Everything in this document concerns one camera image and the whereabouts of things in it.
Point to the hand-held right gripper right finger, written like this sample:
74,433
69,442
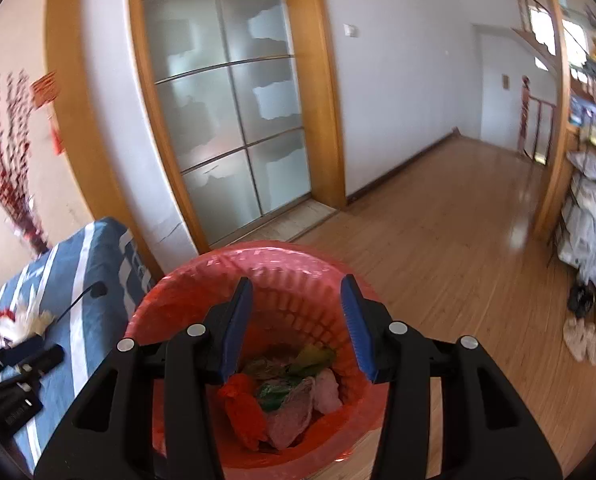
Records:
360,330

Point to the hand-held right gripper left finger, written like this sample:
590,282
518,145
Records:
235,330

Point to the yellow green plastic bag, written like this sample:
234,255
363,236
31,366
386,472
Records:
313,360

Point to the red lined trash basket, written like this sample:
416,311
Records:
288,270

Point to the orange plastic bag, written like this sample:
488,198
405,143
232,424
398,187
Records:
245,412

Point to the pink plastic bag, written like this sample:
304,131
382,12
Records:
293,415

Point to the blue striped tablecloth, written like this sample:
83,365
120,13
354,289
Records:
93,260

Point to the clear glass vase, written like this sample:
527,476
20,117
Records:
33,232

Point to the red berry branches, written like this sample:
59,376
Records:
8,160

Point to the frosted glass sliding door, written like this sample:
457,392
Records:
318,110
218,110

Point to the black bag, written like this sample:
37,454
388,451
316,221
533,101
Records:
584,300

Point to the white cloth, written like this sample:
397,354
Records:
588,340

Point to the pile of white bags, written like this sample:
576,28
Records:
590,220

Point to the red knot tassel ornament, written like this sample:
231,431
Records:
45,90

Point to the wooden stair railing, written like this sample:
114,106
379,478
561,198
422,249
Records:
525,110

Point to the metal shelf rack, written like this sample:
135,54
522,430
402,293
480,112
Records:
590,85

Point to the wooden wall trim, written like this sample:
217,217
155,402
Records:
73,110

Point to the wooden door frame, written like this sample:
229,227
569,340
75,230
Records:
553,160

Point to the small white wall switch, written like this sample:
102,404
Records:
351,30

